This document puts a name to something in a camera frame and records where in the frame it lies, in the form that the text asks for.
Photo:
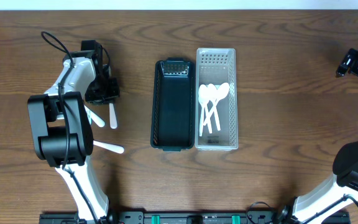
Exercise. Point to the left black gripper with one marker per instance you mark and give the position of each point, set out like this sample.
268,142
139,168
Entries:
103,94

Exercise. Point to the white plastic fork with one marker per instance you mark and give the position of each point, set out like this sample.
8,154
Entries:
94,118
111,147

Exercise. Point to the white plastic spoon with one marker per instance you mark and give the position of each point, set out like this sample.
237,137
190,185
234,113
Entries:
223,91
207,119
203,100
215,98
112,116

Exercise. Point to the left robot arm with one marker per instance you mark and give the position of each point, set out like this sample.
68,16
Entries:
61,127

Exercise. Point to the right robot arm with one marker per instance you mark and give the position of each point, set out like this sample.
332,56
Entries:
341,188

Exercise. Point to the dark green plastic basket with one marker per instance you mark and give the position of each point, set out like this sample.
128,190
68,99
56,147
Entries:
173,116

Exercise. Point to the clear plastic basket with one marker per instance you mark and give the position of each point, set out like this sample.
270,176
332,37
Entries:
217,66

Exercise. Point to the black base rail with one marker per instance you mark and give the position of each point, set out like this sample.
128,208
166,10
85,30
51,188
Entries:
138,217

